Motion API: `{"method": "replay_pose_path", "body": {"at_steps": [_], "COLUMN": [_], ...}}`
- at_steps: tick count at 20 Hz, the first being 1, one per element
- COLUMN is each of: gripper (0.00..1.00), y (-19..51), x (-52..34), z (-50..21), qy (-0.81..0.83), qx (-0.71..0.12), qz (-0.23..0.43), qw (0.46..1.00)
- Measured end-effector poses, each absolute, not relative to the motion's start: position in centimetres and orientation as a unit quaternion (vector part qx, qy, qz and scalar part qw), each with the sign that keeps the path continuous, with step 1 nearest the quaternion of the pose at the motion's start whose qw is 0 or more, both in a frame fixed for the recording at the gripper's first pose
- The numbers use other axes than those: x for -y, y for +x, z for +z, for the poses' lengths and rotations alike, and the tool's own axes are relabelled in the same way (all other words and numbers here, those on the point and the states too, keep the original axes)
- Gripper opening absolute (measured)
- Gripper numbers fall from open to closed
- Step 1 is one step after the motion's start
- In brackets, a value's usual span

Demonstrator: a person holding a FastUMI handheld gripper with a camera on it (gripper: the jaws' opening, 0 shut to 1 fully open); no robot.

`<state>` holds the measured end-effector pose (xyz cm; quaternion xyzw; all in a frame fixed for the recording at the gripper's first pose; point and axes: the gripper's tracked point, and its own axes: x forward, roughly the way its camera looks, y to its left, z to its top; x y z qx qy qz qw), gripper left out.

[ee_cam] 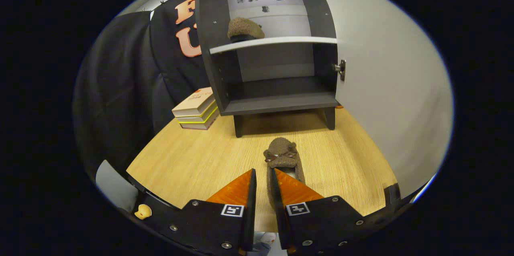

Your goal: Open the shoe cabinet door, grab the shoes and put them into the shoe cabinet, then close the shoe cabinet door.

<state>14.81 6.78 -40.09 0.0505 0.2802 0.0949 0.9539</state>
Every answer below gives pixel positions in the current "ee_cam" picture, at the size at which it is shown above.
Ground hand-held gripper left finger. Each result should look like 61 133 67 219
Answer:
159 169 257 256

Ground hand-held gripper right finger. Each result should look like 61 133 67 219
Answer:
270 168 376 256

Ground brown fuzzy shoe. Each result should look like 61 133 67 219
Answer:
263 137 306 208
227 17 265 43

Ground dark grey shoe cabinet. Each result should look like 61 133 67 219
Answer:
196 0 348 138

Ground beige shoe cabinet door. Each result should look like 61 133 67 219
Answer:
303 0 454 198

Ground metal door hinge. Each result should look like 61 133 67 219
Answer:
332 59 347 82

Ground white cabinet shelf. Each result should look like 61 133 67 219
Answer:
209 36 339 55

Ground grey cover book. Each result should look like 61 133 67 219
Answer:
179 114 220 130

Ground yellow edged book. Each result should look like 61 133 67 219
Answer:
177 106 219 124

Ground beige cover book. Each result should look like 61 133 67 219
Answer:
172 87 216 117

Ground grey rounded object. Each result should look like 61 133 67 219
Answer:
96 160 139 212

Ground black backdrop cloth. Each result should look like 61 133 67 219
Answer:
72 0 219 176

